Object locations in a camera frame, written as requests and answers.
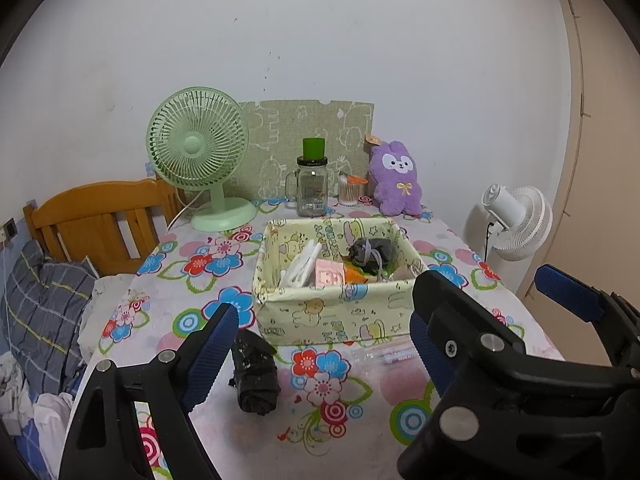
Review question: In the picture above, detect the white fan power cord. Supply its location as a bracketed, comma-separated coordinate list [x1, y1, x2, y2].
[167, 190, 198, 231]

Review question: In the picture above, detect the white standing fan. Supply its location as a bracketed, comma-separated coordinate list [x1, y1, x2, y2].
[462, 184, 553, 263]

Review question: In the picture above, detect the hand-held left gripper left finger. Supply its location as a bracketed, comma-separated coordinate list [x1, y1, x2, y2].
[59, 303, 241, 480]

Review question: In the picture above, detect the white bed sheet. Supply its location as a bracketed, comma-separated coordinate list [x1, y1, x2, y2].
[80, 274, 146, 356]

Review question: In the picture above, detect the grey plaid pillow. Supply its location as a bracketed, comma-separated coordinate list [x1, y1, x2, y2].
[0, 240, 101, 396]

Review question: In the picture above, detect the black plastic bag roll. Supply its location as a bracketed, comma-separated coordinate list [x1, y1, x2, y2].
[228, 329, 279, 417]

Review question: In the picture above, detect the white crumpled bedding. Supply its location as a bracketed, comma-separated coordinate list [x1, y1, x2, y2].
[0, 350, 76, 466]

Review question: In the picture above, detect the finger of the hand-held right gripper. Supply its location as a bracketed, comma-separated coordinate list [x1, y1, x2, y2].
[534, 264, 640, 370]

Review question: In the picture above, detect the wooden bed headboard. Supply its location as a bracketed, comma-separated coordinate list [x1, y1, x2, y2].
[22, 177, 183, 276]

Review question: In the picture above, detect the white plastic pack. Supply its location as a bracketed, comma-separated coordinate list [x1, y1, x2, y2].
[277, 239, 323, 289]

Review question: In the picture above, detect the beige door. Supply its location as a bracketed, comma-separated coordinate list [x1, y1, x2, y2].
[515, 0, 640, 306]

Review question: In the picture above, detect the cotton swab container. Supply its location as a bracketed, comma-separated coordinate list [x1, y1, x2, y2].
[338, 174, 368, 207]

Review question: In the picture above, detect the green patterned board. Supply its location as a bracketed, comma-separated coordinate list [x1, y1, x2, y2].
[237, 100, 375, 201]

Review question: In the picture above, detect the yellow cartoon fabric storage box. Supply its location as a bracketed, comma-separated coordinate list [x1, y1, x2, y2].
[251, 216, 430, 346]

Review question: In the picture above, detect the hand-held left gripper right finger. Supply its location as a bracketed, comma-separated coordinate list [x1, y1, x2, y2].
[397, 270, 640, 480]

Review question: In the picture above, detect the floral tablecloth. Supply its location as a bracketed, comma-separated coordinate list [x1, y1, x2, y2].
[82, 197, 566, 480]

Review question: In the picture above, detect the green desk fan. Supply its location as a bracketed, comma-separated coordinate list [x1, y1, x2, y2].
[146, 86, 258, 233]

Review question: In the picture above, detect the glass jar mug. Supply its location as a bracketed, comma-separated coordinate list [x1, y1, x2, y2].
[285, 156, 329, 218]

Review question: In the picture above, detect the black bundle with grey cord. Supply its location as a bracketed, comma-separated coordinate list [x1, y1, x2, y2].
[346, 237, 396, 276]

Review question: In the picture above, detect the purple plush rabbit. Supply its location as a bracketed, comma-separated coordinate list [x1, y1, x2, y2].
[365, 132, 426, 217]

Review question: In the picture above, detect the cartoon animal packet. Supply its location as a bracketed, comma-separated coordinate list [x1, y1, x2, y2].
[314, 259, 346, 288]

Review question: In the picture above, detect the clear plastic bag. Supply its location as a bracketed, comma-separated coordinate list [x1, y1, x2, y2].
[350, 340, 426, 368]

